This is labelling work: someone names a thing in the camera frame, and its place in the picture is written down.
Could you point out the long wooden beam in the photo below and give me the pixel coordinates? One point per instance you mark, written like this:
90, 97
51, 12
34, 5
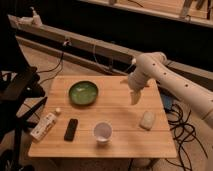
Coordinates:
109, 50

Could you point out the white wall plug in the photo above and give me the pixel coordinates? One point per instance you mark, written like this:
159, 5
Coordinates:
133, 61

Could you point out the white sponge block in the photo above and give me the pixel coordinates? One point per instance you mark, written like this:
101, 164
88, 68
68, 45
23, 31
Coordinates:
147, 120

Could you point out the white spray bottle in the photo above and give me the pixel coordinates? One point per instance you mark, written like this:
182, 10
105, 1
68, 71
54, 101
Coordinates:
36, 17

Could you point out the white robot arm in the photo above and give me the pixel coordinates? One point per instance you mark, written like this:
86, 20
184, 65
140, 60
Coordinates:
152, 65

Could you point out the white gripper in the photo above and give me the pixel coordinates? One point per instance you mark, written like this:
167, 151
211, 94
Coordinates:
136, 80

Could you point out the green bowl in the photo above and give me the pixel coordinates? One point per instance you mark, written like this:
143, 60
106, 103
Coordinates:
83, 93

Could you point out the wooden table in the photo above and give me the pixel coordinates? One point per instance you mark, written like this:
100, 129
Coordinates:
113, 105

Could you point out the white plastic cup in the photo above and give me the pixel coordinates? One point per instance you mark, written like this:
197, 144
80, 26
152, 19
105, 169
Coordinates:
102, 132

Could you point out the black chair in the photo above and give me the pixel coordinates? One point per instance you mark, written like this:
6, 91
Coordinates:
20, 95

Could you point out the blue box on floor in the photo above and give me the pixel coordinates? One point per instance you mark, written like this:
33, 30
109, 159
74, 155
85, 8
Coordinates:
167, 101

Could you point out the black remote control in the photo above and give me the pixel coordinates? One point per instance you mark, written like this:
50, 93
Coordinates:
71, 129

